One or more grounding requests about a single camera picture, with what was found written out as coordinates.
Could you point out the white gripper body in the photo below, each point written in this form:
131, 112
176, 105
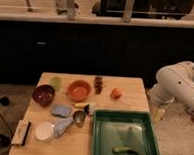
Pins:
158, 97

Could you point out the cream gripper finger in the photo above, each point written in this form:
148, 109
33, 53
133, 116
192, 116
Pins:
158, 115

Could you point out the red orange apple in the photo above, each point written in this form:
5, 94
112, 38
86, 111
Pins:
116, 93

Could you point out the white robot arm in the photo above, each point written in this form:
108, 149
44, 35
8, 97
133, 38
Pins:
173, 82

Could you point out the small metal cup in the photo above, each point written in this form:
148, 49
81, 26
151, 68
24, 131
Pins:
78, 118

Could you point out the green plastic tray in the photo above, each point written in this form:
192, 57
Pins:
123, 129

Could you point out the green cucumber toy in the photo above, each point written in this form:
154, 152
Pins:
118, 150

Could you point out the dark red grape bunch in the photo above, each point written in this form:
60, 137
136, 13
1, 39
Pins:
98, 84

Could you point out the orange bowl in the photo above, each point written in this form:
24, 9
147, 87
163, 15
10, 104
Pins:
78, 90

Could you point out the blue sponge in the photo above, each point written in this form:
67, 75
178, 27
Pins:
61, 110

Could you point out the grey blue cloth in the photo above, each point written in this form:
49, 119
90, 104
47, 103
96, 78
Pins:
61, 126

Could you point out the white round dish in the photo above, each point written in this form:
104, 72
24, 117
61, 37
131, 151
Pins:
44, 131

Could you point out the dark red bowl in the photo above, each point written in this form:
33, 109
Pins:
43, 95

